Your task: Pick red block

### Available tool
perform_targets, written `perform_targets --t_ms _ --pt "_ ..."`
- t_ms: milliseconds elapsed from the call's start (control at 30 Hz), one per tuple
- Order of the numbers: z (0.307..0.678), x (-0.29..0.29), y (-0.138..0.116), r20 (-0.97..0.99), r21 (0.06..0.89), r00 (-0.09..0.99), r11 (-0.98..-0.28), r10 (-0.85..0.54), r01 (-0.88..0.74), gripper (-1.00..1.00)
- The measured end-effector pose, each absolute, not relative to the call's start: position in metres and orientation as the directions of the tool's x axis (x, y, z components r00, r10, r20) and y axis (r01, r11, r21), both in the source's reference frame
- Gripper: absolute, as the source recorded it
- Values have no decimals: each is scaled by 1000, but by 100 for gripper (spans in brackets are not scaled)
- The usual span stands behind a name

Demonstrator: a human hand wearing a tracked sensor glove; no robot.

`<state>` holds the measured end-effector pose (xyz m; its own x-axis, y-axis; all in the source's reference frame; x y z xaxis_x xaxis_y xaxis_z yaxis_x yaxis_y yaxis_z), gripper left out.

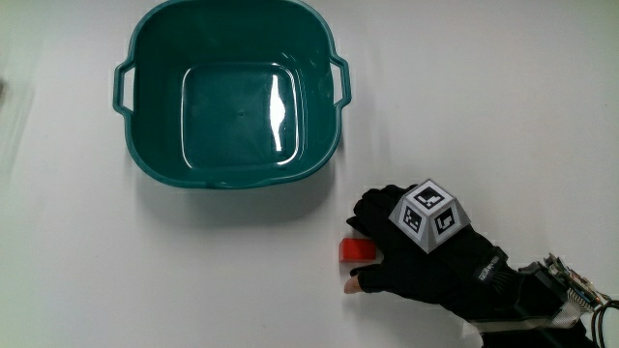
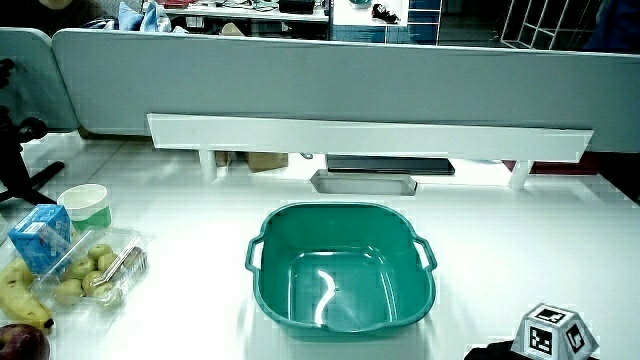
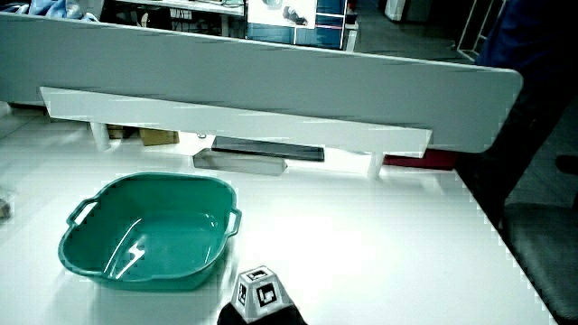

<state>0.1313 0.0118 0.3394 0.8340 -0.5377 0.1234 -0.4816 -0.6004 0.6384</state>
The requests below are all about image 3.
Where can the small brown cardboard box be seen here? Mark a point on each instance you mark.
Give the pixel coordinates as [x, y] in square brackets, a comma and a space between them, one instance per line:
[118, 132]

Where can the green plastic basin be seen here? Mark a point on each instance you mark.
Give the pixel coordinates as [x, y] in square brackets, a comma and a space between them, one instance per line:
[153, 234]

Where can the gray flat box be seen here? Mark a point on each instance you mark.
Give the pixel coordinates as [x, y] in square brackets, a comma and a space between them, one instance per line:
[239, 162]

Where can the white metal rack frame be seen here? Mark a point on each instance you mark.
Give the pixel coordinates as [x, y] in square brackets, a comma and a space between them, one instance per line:
[474, 36]

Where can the black keyboard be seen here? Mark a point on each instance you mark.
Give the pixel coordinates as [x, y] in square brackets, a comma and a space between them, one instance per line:
[266, 149]

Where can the gray desk partition panel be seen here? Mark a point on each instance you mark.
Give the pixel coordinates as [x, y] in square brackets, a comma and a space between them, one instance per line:
[271, 77]

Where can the blue and white carton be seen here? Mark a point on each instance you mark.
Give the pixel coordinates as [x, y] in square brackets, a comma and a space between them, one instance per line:
[311, 27]

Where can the white cabinet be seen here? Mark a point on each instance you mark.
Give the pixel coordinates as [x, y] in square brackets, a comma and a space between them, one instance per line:
[406, 9]

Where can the white background desk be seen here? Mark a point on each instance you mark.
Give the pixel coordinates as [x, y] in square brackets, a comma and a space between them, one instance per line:
[198, 9]

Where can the dark red box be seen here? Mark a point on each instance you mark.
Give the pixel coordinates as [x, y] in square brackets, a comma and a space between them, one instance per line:
[424, 160]

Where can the dark office chair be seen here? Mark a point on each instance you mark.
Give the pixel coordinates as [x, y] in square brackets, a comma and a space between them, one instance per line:
[546, 253]

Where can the white desk shelf riser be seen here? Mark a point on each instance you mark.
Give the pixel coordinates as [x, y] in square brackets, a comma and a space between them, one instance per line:
[235, 122]

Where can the light blue cloth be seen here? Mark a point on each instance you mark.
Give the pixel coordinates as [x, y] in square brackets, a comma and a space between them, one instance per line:
[54, 9]

